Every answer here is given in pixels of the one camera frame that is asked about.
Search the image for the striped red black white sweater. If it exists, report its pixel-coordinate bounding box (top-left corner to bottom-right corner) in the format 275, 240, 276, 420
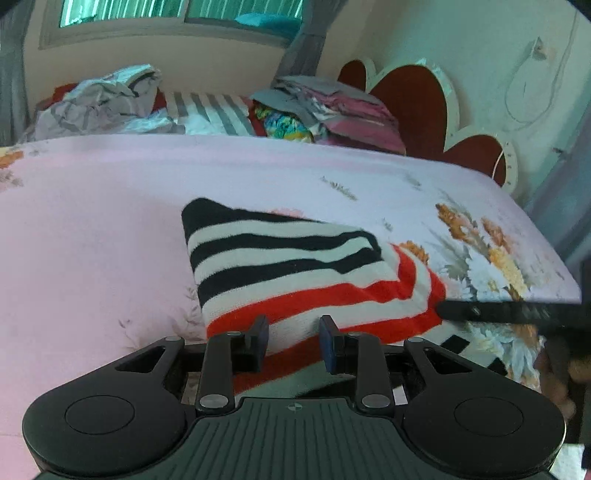
180, 197, 509, 400

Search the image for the folded pink grey clothes stack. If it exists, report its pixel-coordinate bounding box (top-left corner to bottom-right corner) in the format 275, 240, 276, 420
250, 75, 406, 155

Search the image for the person's hand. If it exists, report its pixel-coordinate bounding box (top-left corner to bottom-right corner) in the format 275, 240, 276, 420
534, 337, 590, 421

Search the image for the pink floral bed sheet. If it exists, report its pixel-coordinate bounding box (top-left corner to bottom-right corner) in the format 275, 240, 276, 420
1, 135, 580, 479

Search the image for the colourful floral cloth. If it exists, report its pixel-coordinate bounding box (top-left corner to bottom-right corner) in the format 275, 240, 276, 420
249, 103, 314, 143

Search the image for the grey white striped pillow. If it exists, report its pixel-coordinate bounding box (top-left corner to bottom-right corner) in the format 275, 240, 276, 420
164, 91, 256, 137

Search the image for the red white scalloped headboard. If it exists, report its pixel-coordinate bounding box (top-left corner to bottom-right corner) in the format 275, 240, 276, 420
338, 58, 518, 194

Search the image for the crumpled grey white cloth pile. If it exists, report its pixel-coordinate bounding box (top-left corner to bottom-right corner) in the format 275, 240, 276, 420
19, 64, 185, 143

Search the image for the grey curtain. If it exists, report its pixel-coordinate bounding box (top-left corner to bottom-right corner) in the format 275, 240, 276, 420
274, 0, 348, 80

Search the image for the window with green blinds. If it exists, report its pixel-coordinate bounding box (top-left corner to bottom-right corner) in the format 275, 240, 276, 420
39, 0, 304, 49

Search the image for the wall cable with socket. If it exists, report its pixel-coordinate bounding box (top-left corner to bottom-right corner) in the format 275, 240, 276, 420
500, 8, 581, 133

